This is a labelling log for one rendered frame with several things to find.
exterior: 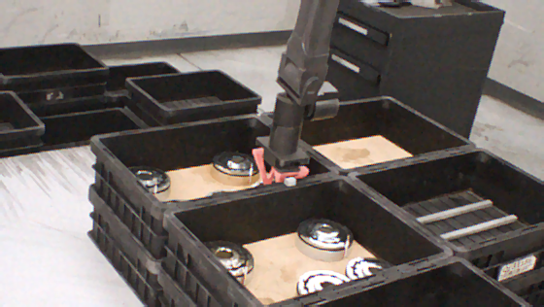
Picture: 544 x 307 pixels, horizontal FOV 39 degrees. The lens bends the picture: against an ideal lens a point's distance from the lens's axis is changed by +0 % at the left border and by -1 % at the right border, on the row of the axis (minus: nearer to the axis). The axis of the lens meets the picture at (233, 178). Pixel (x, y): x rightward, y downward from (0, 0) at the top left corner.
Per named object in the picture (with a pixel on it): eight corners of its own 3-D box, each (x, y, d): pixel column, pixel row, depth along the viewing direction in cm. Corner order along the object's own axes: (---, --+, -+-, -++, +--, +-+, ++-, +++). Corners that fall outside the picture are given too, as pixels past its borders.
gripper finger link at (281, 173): (285, 186, 157) (292, 144, 153) (303, 203, 152) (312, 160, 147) (255, 189, 154) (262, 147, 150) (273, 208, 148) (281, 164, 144)
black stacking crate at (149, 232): (154, 269, 135) (159, 212, 129) (85, 190, 156) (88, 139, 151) (330, 225, 156) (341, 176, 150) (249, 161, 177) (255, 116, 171)
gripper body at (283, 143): (282, 143, 156) (288, 109, 152) (309, 166, 148) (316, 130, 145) (254, 146, 153) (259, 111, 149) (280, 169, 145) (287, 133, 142)
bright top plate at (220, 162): (228, 178, 158) (228, 175, 158) (204, 156, 166) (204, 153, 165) (269, 171, 163) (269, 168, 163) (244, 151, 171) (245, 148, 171)
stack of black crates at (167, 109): (153, 229, 272) (165, 111, 252) (116, 189, 293) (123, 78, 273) (247, 208, 294) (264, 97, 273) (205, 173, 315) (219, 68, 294)
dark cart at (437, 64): (350, 233, 316) (399, 17, 275) (284, 184, 347) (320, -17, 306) (449, 206, 348) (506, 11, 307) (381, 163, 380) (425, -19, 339)
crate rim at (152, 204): (158, 222, 130) (159, 210, 129) (86, 147, 151) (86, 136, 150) (340, 184, 151) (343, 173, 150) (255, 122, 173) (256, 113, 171)
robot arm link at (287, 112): (271, 87, 145) (289, 99, 141) (300, 85, 148) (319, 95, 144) (265, 121, 148) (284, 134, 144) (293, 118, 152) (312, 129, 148)
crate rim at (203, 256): (259, 327, 109) (261, 313, 107) (158, 222, 130) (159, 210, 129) (454, 265, 130) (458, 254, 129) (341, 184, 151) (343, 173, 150)
